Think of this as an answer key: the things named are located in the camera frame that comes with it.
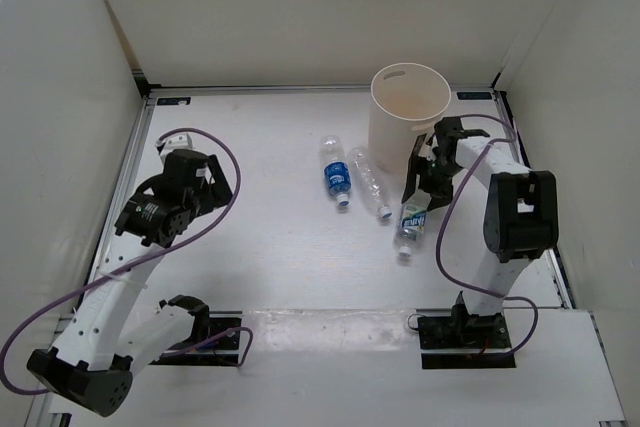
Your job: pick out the green blue label bottle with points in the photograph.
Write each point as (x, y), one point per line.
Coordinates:
(411, 225)

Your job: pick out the cream plastic bin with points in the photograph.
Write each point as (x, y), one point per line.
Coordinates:
(407, 100)

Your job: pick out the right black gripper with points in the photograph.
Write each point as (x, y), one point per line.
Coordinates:
(440, 195)

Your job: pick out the blue label water bottle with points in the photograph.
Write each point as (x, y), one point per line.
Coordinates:
(335, 170)

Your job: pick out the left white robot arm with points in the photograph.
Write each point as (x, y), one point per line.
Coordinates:
(93, 362)

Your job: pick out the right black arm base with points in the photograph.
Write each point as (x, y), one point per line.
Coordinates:
(458, 341)

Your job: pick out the clear plastic bottle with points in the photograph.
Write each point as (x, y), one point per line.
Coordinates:
(369, 183)

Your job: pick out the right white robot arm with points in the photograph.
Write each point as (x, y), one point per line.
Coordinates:
(520, 218)

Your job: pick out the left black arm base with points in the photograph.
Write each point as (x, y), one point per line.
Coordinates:
(229, 342)

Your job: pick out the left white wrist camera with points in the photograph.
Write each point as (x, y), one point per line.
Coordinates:
(181, 140)

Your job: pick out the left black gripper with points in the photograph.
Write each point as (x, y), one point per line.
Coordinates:
(218, 192)

